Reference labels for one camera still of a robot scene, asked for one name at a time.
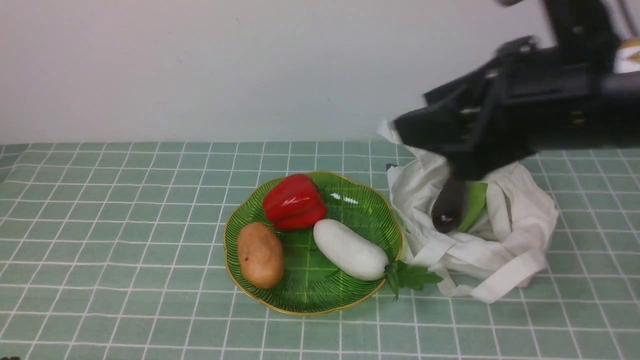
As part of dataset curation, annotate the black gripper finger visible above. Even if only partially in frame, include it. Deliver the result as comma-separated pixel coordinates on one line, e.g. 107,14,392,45
393,107,489,156

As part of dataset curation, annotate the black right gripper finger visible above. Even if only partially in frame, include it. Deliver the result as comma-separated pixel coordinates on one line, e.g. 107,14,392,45
423,70,496,109

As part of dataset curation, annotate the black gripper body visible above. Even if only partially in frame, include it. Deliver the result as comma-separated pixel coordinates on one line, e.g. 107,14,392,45
470,36,608,180

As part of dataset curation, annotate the brown potato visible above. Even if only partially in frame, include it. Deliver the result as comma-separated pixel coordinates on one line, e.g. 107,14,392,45
237,222,285,289

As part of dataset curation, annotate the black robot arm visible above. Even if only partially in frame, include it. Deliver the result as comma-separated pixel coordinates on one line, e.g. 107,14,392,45
391,0,640,181

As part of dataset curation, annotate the green vegetable in bag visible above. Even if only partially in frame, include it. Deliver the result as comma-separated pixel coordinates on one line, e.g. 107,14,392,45
457,181,488,233

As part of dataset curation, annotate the white cloth bag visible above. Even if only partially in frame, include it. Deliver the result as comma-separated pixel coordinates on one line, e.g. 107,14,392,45
386,148,559,305

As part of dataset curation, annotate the dark purple eggplant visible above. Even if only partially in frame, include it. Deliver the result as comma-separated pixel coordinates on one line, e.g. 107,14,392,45
430,177,467,234

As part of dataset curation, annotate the white radish with leaves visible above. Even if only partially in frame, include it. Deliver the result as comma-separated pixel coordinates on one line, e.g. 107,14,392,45
313,219,443,298

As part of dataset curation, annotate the red bell pepper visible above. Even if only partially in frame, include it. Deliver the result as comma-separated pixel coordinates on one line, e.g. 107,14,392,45
262,173,328,231

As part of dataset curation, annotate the green checkered tablecloth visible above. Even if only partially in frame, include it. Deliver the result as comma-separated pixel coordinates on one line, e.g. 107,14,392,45
0,141,640,360

